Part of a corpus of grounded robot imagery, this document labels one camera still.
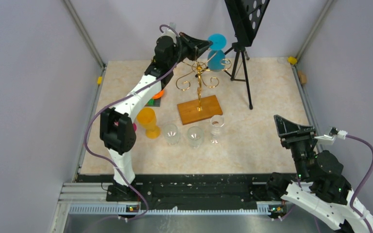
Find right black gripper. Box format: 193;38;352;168
274;114;317;180

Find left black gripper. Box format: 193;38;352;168
168;32;212;68

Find blue wine glass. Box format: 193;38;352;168
207;33;227;71

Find clear wine glass back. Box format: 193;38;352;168
210;115;225;144

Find clear wine glass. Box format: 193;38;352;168
187;126;204;148
210;115;225;144
163;124;181;146

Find yellow wine glass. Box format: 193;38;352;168
136;107;161;139

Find clear wine glass front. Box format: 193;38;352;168
163;124;181;146

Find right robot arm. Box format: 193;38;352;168
265;115;373;233

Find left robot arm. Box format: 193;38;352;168
100;33;213;201

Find gold wine glass rack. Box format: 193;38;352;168
176;57;232;125

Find orange tape dispenser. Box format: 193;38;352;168
152;90;165;100

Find black music stand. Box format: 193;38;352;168
224;0;270;110

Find dark plate with blocks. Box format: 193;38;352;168
145;99;161;107

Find yellow corner clamp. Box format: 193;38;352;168
287;56;298;65

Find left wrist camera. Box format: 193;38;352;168
163;22;177;43

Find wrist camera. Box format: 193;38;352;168
314;127;348;145
163;22;177;43

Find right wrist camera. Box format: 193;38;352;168
314;127;348;145

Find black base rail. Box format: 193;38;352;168
76;173;272;214

